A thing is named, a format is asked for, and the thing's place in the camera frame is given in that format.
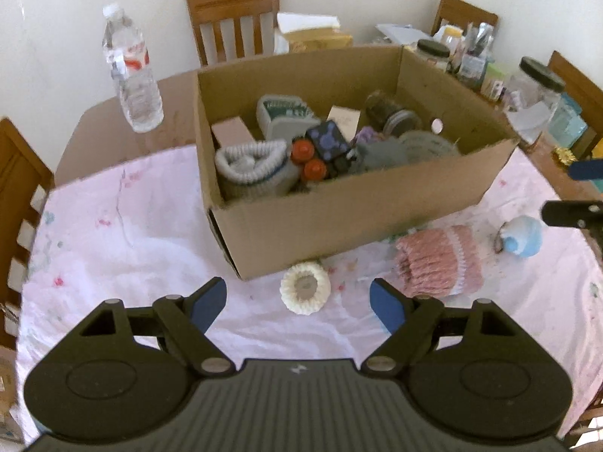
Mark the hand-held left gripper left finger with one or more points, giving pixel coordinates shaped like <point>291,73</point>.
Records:
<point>209,301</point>

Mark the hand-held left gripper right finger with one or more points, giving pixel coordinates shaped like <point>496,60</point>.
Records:
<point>386,306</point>

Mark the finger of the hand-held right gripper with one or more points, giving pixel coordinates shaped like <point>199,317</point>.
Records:
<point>589,172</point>
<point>572,214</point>

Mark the cardboard box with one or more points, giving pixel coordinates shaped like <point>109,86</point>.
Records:
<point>353,216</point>

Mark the grey knitted basket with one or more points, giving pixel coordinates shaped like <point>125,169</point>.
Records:
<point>254,169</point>

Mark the grey knitted cloth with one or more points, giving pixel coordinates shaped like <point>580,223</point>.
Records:
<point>379,155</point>

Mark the small white round cap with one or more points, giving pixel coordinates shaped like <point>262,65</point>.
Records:
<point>437,125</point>

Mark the black cube with purple pattern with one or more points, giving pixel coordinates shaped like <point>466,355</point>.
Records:
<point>329,146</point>

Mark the purple crocheted piece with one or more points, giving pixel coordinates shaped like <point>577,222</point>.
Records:
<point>370,135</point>

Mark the glass jar with metal lid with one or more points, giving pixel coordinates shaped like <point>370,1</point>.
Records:
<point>393,113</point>

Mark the green white plastic container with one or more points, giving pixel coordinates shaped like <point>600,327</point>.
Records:
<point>282,117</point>

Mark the brown wooden desktop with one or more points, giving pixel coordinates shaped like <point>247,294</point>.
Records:
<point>174,117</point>

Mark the gold foil wrapper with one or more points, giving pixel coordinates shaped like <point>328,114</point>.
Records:
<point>563,156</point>

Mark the teal box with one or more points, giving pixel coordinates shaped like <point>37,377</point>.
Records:
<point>567,122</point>

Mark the blue knitted ball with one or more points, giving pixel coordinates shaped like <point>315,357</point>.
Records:
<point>520,238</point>

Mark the pink knitted cosy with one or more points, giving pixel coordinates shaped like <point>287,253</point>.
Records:
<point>438,261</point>

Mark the pink floral tablecloth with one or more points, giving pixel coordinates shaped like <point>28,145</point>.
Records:
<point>141,245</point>

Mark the wooden slat-back chair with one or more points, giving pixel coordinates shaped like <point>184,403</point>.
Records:
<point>464,12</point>
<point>579,80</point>
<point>231,9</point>
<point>19,174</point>

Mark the large glass jar black lid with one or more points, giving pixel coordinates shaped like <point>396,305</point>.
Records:
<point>534,94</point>

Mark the bottle with green lid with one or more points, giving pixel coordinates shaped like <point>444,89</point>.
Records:
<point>495,82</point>

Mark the pale pink small box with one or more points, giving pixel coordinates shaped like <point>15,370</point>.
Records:
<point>344,120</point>
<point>231,132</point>

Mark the bottle with yellow cap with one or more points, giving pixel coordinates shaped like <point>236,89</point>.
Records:
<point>450,37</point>

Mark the glass jar with dark lid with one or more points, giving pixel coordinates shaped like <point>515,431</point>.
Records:
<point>432,54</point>

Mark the clear plastic water bottle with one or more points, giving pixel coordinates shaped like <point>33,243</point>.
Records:
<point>134,84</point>

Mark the stack of white papers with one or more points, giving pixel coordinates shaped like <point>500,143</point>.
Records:
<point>400,33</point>

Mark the green tissue pack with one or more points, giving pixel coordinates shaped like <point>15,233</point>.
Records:
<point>315,37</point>

